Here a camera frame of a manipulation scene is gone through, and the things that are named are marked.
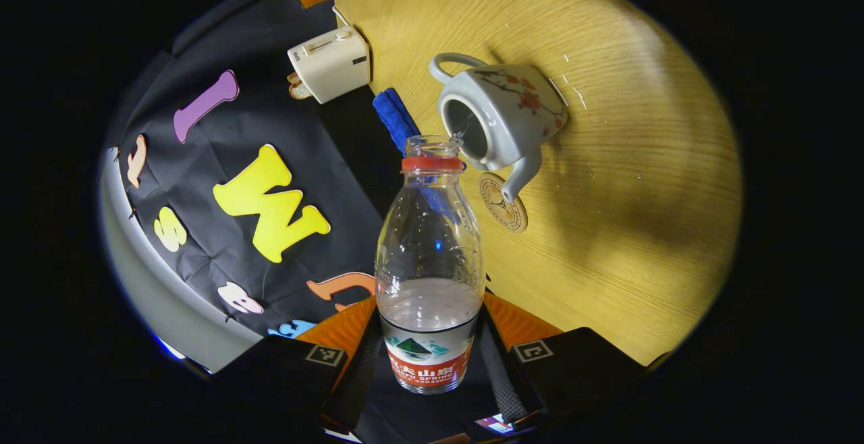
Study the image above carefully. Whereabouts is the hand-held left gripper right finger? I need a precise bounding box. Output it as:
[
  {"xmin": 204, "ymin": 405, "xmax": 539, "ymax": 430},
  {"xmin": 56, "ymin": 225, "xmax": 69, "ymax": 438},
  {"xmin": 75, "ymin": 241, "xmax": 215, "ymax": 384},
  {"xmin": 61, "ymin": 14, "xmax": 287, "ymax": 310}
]
[{"xmin": 476, "ymin": 291, "xmax": 650, "ymax": 439}]

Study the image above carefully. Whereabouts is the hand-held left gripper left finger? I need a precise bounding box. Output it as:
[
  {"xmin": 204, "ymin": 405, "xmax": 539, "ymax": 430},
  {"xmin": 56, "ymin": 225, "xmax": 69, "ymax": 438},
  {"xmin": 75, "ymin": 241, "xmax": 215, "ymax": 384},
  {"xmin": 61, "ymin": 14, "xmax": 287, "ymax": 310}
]
[{"xmin": 216, "ymin": 296, "xmax": 379, "ymax": 431}]

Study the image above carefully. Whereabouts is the clear plastic water bottle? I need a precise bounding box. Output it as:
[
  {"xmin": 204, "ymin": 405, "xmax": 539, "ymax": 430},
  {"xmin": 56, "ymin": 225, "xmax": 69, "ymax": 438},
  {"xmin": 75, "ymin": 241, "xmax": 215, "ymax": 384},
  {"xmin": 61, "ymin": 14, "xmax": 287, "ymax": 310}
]
[{"xmin": 375, "ymin": 135, "xmax": 485, "ymax": 395}]

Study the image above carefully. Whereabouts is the round wooden coaster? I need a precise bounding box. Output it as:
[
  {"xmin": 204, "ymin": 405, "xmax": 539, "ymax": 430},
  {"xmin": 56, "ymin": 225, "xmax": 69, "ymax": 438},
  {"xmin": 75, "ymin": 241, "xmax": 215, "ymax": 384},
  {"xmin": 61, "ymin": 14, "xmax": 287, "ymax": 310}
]
[{"xmin": 479, "ymin": 172, "xmax": 529, "ymax": 233}]

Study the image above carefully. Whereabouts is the white floral ceramic teacup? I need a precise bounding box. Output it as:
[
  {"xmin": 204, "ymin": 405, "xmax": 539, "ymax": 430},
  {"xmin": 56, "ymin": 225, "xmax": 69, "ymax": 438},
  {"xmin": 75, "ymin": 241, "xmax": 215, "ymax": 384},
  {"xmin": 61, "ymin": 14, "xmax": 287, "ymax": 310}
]
[{"xmin": 429, "ymin": 53, "xmax": 570, "ymax": 204}]

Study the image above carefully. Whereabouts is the computer monitor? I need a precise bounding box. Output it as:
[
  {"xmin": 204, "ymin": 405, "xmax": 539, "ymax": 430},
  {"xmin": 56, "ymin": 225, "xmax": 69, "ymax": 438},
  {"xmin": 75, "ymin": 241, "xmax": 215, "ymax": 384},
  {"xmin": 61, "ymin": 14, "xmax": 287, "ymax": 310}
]
[{"xmin": 475, "ymin": 414, "xmax": 517, "ymax": 435}]

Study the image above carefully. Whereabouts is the white toaster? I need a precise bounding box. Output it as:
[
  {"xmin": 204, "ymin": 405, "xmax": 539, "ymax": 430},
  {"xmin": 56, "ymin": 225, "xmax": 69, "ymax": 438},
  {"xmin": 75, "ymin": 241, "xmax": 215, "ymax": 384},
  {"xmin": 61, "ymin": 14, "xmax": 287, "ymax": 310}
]
[{"xmin": 287, "ymin": 26, "xmax": 371, "ymax": 105}]

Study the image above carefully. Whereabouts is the blue folded towel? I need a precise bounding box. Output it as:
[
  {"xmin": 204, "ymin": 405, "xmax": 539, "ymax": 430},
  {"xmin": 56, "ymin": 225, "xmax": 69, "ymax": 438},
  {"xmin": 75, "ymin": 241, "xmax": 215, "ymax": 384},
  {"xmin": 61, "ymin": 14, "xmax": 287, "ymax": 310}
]
[{"xmin": 372, "ymin": 88, "xmax": 423, "ymax": 156}]

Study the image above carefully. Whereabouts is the black backdrop cloth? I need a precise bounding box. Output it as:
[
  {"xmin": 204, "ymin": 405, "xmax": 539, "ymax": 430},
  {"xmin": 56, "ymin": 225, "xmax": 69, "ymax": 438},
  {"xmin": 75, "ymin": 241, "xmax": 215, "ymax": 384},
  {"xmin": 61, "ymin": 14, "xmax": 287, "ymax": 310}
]
[{"xmin": 101, "ymin": 0, "xmax": 487, "ymax": 441}]

